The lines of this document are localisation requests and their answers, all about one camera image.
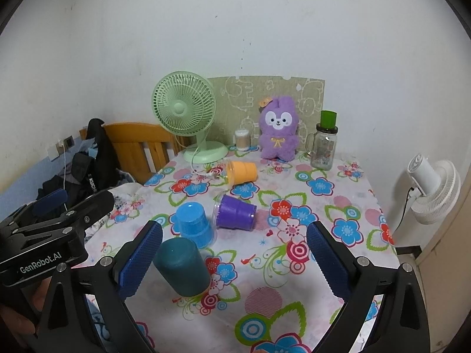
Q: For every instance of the white fan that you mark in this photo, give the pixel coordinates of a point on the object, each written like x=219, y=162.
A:
x=438, y=191

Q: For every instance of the green patterned board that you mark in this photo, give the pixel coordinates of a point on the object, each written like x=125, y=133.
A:
x=235, y=95

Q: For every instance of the person's left hand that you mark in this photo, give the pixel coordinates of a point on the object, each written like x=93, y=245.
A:
x=14, y=320

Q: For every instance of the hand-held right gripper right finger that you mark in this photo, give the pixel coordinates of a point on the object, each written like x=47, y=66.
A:
x=327, y=264

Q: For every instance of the teal cup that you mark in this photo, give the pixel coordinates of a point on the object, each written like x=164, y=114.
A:
x=182, y=268

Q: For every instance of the cotton swab container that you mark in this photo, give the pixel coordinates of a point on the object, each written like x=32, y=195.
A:
x=243, y=140

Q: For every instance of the purple plush toy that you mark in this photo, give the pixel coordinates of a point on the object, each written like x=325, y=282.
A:
x=278, y=136

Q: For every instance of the beige cabinet panel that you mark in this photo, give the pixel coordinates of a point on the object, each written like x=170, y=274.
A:
x=445, y=264

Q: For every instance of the floral bed sheet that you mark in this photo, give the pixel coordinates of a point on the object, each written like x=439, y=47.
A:
x=125, y=206

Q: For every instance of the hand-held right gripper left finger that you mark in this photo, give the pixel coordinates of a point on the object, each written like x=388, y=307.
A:
x=141, y=261

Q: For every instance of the white wall socket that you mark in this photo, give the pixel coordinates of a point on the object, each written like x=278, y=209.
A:
x=55, y=150

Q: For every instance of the black backpack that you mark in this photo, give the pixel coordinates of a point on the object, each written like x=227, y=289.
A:
x=99, y=154

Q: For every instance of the purple cup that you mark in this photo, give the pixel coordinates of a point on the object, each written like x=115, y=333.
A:
x=235, y=213

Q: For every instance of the wooden headboard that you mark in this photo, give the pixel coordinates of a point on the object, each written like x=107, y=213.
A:
x=128, y=136

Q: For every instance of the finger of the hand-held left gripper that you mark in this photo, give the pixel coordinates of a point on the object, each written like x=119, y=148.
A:
x=95, y=204
x=51, y=198

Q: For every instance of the orange cup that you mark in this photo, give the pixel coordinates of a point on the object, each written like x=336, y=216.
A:
x=244, y=172

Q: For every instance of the green desk fan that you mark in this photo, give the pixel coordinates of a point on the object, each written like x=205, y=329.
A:
x=180, y=108

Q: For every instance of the floral tablecloth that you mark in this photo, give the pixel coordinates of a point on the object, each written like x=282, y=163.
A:
x=294, y=198

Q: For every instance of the blue cup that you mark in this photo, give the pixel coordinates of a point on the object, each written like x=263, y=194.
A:
x=191, y=224

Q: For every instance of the dark wall switch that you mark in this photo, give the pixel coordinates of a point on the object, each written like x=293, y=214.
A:
x=68, y=142

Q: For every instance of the glass bottle with green lid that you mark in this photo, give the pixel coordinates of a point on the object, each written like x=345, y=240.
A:
x=323, y=150

